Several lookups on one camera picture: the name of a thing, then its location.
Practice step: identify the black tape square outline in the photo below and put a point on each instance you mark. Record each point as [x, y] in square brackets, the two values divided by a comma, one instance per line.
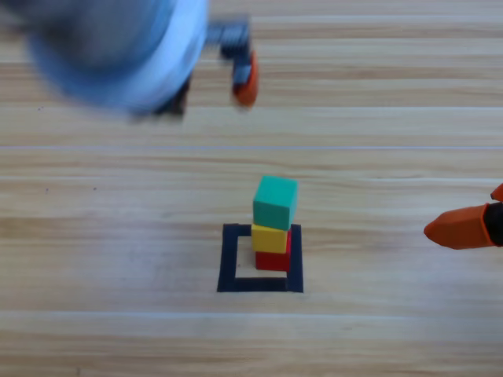
[226, 259]

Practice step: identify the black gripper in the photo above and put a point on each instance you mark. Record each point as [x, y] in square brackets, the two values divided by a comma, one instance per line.
[233, 37]

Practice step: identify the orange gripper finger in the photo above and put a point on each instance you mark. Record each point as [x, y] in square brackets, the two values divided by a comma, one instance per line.
[499, 193]
[460, 229]

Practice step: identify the yellow wooden cube block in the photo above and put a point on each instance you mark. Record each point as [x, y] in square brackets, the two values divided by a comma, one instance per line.
[269, 239]

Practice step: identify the green wooden cube block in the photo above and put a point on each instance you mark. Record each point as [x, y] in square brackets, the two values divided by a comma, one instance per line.
[275, 204]

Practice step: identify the red wooden cube block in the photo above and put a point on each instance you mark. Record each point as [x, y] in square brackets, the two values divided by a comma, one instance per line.
[271, 261]

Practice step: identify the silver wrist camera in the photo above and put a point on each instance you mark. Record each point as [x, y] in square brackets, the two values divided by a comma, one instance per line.
[98, 43]

